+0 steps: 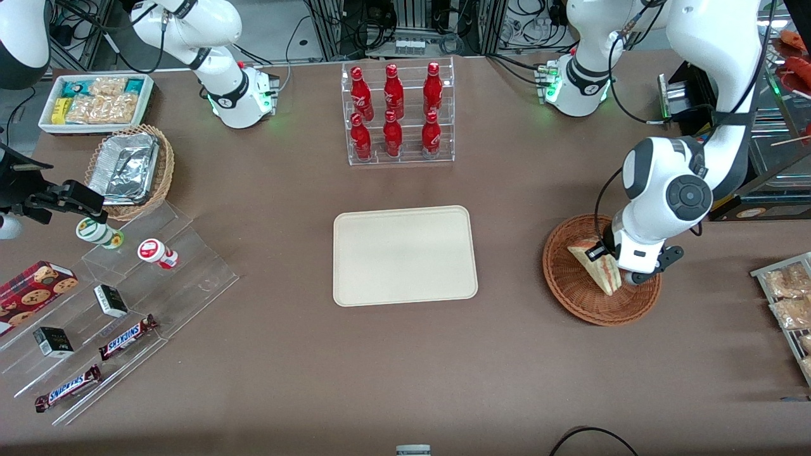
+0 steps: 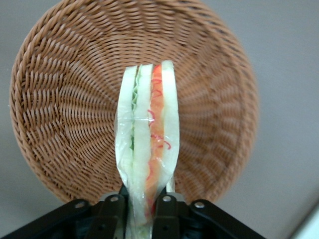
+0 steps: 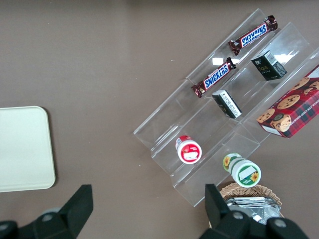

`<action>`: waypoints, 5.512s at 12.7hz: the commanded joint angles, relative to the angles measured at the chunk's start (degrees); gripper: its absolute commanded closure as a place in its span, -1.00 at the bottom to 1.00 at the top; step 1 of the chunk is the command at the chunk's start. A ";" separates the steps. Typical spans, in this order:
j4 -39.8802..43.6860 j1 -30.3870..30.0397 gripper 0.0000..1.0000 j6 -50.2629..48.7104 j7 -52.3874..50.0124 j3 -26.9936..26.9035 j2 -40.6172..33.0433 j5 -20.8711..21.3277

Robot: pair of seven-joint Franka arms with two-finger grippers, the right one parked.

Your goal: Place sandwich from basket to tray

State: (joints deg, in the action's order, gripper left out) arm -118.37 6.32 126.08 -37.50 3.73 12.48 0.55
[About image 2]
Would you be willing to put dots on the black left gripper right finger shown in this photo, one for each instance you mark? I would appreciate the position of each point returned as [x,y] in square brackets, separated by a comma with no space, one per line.
[174,219]

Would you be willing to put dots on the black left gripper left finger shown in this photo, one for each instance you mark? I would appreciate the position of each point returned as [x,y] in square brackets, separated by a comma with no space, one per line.
[104,219]

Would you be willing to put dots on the triangle sandwich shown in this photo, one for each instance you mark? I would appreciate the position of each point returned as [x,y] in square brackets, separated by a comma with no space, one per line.
[142,124]

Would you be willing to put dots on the round brown wicker basket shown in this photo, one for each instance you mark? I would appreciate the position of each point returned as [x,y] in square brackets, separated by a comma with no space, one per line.
[62,99]

